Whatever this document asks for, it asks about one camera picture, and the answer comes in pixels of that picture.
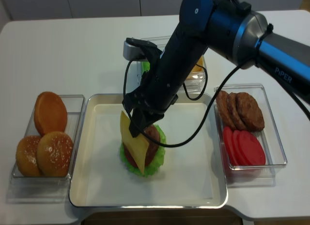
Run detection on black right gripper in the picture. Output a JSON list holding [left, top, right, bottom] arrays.
[[123, 47, 189, 137]]

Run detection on yellow cheese slice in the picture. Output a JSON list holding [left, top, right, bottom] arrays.
[[120, 111, 149, 174]]

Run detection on black blue robot arm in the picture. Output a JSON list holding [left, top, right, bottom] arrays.
[[123, 0, 310, 137]]

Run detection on green lettuce leaf on burger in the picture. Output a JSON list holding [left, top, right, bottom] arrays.
[[120, 124, 167, 177]]

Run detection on green lettuce leaves in container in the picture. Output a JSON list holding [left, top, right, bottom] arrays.
[[141, 61, 150, 74]]

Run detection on clear plastic lettuce cheese container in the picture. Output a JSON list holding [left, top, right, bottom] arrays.
[[137, 36, 207, 92]]

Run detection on yellow cheese slices stack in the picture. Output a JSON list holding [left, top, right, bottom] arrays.
[[186, 56, 204, 80]]

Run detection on brown cooked burger patty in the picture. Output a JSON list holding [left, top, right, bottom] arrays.
[[122, 124, 162, 166]]

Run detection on red tomato slice on burger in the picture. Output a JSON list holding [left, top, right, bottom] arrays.
[[124, 147, 138, 168]]

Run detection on white paper tray liner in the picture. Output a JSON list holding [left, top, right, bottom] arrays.
[[87, 105, 212, 206]]

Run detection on brown patty left in container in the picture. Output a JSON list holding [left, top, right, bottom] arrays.
[[216, 90, 237, 131]]

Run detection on brown patty in container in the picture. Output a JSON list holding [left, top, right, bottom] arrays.
[[227, 92, 248, 130], [236, 92, 265, 132], [216, 90, 237, 131]]

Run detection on red tomato slice left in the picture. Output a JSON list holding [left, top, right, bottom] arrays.
[[223, 126, 238, 166]]

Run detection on brown patty middle in container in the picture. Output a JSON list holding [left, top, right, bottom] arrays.
[[227, 92, 248, 130]]

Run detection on plain brown bun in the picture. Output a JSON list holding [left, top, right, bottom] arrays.
[[34, 91, 67, 136]]

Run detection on red tomato slice middle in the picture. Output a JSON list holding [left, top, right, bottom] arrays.
[[232, 130, 246, 166]]

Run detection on sesame bun front right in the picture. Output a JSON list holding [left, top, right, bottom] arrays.
[[36, 131, 74, 177]]

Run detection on sesame bun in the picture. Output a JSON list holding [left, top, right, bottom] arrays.
[[36, 131, 74, 177], [15, 135, 42, 177]]

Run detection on brown patty right in container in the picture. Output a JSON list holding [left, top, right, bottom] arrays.
[[236, 92, 265, 132]]

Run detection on clear plastic patty tomato container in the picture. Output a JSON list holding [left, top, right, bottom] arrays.
[[214, 84, 287, 187]]

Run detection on silver metal serving tray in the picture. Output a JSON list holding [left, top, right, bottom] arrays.
[[69, 93, 228, 209]]

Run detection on red tomato slice right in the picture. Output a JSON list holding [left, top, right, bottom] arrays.
[[237, 131, 266, 165]]

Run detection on sesame bun front left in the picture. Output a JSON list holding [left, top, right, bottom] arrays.
[[15, 135, 42, 177]]

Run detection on clear plastic bun container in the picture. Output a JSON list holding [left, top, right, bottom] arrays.
[[6, 95, 85, 203]]

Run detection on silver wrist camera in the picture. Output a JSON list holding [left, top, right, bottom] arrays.
[[123, 38, 157, 61]]

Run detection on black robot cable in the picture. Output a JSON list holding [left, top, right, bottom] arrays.
[[123, 23, 310, 148]]

